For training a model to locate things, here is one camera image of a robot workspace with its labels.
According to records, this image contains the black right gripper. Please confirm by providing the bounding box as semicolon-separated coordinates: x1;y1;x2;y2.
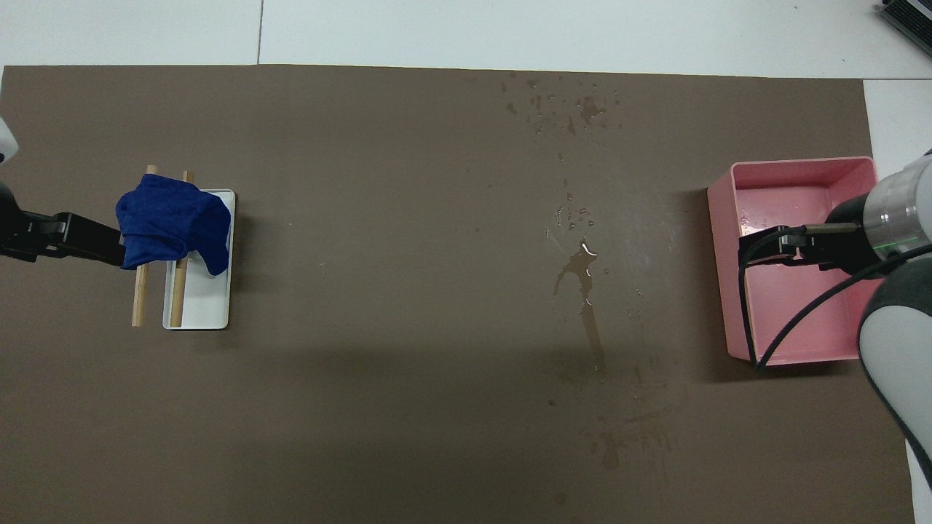
741;193;886;273

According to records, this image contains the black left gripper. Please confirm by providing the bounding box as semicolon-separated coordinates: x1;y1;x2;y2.
0;182;125;268

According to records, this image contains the blue cloth towel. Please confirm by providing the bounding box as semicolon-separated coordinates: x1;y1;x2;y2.
115;173;232;277

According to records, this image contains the water puddle streak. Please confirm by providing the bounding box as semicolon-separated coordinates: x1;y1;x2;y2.
546;156;609;379

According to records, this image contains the pink plastic bin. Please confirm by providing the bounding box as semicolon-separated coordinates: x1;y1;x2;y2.
708;156;878;365

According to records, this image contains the white rack base tray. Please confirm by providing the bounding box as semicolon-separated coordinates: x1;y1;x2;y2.
162;189;236;330

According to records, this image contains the grey ribbed device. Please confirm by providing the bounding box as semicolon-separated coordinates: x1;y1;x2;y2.
877;0;932;37

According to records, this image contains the brown table mat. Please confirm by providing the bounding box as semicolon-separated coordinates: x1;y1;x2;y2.
0;64;917;524

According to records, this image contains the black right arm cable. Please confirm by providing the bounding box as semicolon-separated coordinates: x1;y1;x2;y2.
738;227;932;373

